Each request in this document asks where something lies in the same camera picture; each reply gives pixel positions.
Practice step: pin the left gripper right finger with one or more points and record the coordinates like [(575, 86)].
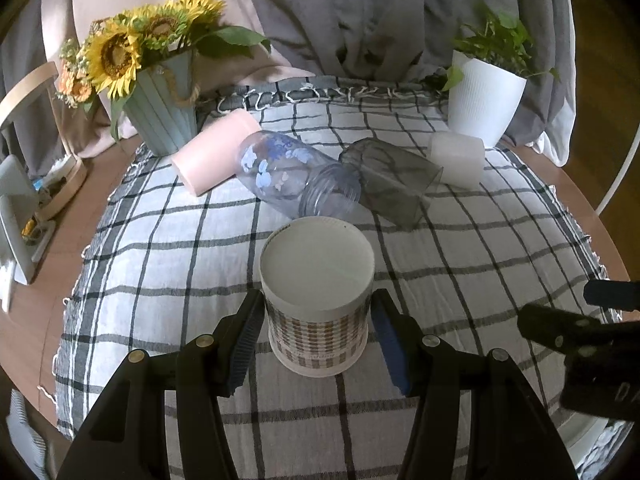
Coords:
[(511, 436)]

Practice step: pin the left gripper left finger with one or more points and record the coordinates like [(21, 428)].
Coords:
[(123, 437)]

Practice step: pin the houndstooth paper cup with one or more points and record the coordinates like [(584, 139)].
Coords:
[(317, 276)]

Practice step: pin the white frosted cup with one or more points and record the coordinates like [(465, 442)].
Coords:
[(461, 158)]

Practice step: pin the dark grey glass cup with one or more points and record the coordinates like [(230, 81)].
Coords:
[(395, 184)]

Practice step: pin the pink cup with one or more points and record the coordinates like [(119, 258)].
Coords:
[(209, 158)]

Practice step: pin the clear blue floral cup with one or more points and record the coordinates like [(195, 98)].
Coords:
[(295, 178)]

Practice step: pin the checked tablecloth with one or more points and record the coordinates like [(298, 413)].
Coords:
[(165, 266)]

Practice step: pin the white shelf unit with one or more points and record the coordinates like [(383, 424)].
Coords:
[(19, 204)]

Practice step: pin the white ribbed plant pot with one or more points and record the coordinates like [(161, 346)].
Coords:
[(483, 102)]

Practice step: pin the pale green ribbed vase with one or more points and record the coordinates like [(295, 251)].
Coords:
[(162, 105)]

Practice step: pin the green potted plant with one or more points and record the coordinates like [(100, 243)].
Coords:
[(502, 41)]

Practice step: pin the sunflower bouquet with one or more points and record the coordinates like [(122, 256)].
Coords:
[(121, 46)]

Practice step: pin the grey blanket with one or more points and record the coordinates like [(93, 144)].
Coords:
[(387, 40)]

